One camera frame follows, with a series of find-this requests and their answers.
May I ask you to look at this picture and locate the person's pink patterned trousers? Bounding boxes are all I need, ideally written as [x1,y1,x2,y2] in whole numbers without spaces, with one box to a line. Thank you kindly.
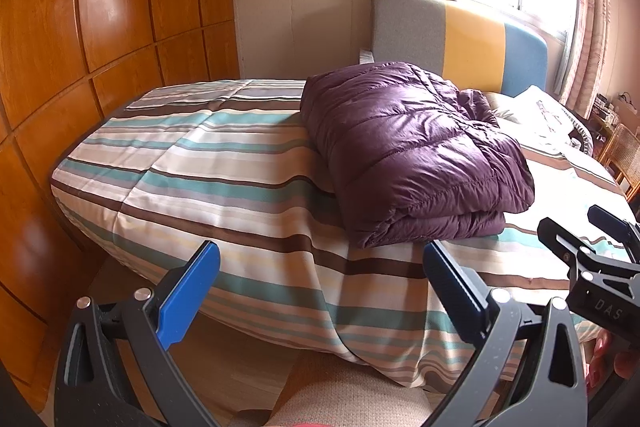
[292,418,407,427]

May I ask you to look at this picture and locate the white printed pillow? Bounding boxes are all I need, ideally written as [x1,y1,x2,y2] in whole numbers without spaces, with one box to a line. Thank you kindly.
[487,86,584,156]

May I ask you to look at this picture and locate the grey yellow blue headboard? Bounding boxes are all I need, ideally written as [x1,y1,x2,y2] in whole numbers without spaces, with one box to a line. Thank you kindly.
[359,0,597,156]

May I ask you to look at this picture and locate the cluttered side table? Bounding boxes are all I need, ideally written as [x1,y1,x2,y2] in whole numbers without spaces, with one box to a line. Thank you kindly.
[591,92,640,126]

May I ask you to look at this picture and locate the person's right hand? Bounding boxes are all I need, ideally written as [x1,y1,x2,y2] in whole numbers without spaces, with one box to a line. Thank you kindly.
[590,329,640,391]

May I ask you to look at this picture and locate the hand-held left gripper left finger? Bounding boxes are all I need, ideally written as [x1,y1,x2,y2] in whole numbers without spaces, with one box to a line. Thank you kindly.
[52,240,222,427]

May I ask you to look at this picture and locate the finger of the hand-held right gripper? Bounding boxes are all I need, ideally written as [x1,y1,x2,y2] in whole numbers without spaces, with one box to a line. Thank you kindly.
[587,204,640,254]
[537,217,608,280]

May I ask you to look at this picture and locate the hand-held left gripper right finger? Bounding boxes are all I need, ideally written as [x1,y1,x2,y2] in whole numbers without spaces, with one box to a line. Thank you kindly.
[422,240,594,427]

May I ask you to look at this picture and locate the rattan chair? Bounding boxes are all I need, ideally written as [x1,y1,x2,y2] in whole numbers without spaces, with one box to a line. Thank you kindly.
[597,123,640,201]

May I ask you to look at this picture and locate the wooden wardrobe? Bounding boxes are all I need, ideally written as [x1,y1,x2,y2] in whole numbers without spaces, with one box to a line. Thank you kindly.
[0,0,242,408]

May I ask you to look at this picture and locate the beige floor rug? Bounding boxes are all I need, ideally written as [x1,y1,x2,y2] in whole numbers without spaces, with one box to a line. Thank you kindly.
[267,349,452,427]

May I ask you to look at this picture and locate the purple down jacket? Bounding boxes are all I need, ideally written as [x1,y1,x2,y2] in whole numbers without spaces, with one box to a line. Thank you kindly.
[300,62,536,250]

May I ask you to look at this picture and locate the bed with striped cover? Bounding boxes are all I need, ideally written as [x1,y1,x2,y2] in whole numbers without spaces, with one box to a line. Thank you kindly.
[50,79,640,394]

